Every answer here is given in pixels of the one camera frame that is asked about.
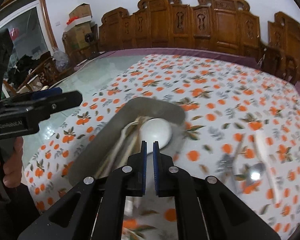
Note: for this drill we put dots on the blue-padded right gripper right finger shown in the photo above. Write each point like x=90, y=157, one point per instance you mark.
x=172, y=181

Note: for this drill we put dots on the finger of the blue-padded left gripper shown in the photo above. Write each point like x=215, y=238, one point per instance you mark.
x=46, y=93

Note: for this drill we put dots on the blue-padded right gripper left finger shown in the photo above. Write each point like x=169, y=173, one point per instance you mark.
x=123, y=182

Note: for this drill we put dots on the bamboo chopstick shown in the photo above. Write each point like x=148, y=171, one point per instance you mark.
x=129, y=145

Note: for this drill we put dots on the white ladle spoon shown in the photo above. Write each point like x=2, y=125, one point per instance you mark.
x=149, y=130

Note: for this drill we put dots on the silver metal fork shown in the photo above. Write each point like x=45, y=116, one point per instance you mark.
x=109, y=161

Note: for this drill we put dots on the person's left hand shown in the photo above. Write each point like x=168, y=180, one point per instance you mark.
x=13, y=166

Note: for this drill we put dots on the wooden chair at left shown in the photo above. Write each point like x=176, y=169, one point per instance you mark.
x=30, y=75

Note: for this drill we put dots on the grey metal rectangular tray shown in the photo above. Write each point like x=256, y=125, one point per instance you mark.
x=94, y=154

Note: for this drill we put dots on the brown chopstick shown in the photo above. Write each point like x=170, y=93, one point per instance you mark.
x=230, y=165

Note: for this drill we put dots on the stacked cardboard boxes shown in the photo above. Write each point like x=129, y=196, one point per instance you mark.
x=80, y=32

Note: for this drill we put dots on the silver metal spoon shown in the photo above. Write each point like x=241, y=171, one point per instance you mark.
x=255, y=173

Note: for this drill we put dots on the orange print tablecloth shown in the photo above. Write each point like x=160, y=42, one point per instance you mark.
x=223, y=102

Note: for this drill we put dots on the white long spoon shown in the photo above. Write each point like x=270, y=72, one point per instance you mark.
x=262, y=150

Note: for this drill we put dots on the carved wooden sofa bench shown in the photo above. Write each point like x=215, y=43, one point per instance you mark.
x=225, y=26

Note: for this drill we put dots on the carved wooden armchair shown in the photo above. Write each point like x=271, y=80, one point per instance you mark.
x=282, y=53

